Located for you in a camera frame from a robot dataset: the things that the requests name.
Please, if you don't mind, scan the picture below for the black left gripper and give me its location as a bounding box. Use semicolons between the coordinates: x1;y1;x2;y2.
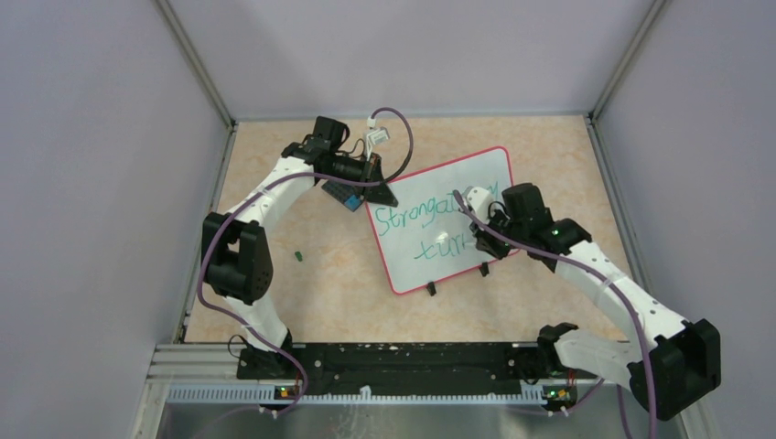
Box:
325;152;398;208

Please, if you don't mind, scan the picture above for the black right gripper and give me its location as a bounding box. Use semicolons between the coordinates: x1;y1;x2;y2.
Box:
470;204;528;260

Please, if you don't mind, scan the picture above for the pink framed whiteboard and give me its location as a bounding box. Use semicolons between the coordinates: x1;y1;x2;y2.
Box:
366;146;513;294

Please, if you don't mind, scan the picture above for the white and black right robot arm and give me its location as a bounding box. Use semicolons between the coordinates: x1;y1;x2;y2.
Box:
454;183;721;421

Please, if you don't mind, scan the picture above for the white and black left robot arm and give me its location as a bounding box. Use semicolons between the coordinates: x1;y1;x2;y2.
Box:
198;116;389;378

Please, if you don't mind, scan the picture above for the light blue toy brick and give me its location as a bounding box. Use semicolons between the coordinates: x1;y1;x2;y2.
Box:
343;196;362;212

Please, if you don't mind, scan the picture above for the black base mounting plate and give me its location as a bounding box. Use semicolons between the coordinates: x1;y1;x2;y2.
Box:
236;342;575;397

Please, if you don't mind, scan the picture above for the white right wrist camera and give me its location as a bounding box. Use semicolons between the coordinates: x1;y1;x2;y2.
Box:
463;187;495;223

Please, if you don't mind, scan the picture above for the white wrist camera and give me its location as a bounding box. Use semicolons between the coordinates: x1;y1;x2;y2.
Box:
463;187;495;223
362;117;390;159

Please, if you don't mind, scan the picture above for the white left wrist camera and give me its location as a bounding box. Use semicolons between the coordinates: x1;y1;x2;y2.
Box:
362;117;390;159

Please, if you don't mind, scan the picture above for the aluminium frame rail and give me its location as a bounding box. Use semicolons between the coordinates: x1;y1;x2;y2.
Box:
146;343;238;383

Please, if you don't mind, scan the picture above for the white slotted cable duct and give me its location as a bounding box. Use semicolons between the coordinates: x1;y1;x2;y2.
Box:
166;384;546;405

